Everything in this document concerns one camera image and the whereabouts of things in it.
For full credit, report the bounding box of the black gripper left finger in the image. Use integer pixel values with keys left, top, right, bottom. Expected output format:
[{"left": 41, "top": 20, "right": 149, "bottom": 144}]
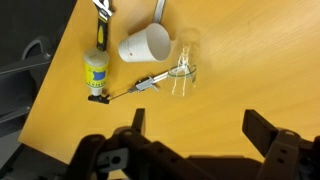
[{"left": 75, "top": 108, "right": 214, "bottom": 180}]

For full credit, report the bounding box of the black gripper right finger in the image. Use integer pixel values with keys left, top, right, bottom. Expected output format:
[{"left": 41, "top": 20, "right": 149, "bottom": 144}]
[{"left": 242, "top": 109, "right": 320, "bottom": 180}]

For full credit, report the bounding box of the white paper cup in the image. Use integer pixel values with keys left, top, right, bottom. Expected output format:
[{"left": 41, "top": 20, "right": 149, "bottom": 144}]
[{"left": 117, "top": 22, "right": 172, "bottom": 64}]

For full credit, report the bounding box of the metal vernier caliper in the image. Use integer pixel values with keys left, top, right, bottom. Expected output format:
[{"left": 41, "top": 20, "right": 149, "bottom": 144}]
[{"left": 108, "top": 64, "right": 188, "bottom": 101}]

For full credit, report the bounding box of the white glue bottle yellow label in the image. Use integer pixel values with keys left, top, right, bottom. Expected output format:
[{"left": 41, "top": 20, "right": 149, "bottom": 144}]
[{"left": 83, "top": 47, "right": 111, "bottom": 105}]

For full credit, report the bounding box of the dark grey chair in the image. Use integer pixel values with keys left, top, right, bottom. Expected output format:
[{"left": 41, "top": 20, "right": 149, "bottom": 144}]
[{"left": 0, "top": 35, "right": 54, "bottom": 138}]

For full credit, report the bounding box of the silver adjustable wrench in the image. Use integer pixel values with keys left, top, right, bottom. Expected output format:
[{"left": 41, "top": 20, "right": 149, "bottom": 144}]
[{"left": 152, "top": 0, "right": 167, "bottom": 24}]

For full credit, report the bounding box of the yellow black handled wrench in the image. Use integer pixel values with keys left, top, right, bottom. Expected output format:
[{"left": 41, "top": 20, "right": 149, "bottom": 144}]
[{"left": 92, "top": 0, "right": 116, "bottom": 52}]

